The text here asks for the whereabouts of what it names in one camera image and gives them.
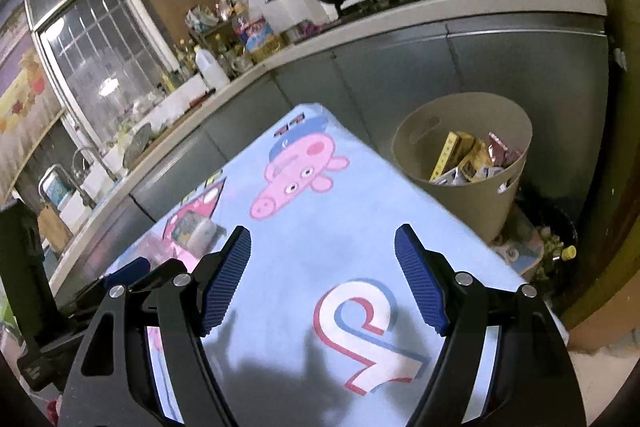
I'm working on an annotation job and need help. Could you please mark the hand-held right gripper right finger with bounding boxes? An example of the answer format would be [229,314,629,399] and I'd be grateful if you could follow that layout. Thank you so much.
[394,224,587,427]

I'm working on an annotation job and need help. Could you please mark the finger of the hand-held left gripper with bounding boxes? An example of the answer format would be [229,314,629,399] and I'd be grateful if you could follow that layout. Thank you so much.
[75,256,152,308]
[142,258,188,283]

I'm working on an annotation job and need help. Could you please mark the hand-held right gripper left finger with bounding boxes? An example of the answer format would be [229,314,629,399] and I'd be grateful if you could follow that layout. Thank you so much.
[59,225,252,427]

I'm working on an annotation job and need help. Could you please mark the beige plastic bin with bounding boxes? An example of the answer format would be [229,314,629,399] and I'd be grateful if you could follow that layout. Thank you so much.
[391,92,532,244]

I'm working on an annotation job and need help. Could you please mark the teal and yellow snack packet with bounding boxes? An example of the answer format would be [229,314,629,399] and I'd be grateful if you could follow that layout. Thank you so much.
[171,211,223,253]

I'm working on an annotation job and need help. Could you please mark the wooden cutting board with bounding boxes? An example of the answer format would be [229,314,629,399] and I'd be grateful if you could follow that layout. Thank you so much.
[37,202,75,253]

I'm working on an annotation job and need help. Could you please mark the blue cartoon pig printed blanket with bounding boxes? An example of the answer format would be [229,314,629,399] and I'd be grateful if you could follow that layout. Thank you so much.
[102,103,571,427]

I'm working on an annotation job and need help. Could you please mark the grey round plate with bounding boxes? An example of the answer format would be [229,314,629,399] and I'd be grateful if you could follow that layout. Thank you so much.
[122,124,153,170]

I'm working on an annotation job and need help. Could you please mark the chrome faucet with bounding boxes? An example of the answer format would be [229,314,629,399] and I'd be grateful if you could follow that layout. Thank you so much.
[71,147,121,182]

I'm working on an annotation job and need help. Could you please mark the brown yellow snack packet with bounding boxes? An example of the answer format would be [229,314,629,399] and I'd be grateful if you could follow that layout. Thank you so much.
[457,139,496,180]

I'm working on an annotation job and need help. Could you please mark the yellow cardboard box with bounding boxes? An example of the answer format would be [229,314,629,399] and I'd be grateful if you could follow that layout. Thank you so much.
[429,132,476,182]

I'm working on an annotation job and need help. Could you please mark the black garbage bag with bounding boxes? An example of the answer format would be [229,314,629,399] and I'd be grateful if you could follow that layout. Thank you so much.
[492,187,581,308]

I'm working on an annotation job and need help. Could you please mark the red snack packet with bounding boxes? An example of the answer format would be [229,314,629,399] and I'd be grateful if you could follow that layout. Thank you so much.
[487,132,523,168]

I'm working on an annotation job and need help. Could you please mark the white foam box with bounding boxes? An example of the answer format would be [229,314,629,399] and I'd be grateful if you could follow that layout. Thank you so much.
[150,77,206,118]

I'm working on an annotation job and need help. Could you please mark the white plastic bottle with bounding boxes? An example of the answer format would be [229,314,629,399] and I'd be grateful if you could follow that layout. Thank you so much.
[193,46,231,90]

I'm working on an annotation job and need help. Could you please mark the metal framed grid window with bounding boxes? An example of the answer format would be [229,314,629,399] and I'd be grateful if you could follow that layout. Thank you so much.
[32,0,201,142]

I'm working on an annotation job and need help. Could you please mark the grey kitchen counter cabinets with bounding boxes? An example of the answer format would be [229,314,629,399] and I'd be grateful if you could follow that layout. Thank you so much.
[47,0,608,303]

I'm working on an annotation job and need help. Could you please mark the blue and yellow package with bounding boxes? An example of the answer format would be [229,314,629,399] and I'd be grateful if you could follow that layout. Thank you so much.
[239,19,281,60]

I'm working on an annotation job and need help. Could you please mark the group of condiment bottles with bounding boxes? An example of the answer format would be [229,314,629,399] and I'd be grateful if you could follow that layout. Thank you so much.
[172,0,251,80]

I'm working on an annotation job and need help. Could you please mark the wall poster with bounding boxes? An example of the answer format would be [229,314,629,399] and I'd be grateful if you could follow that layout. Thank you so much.
[0,0,66,202]

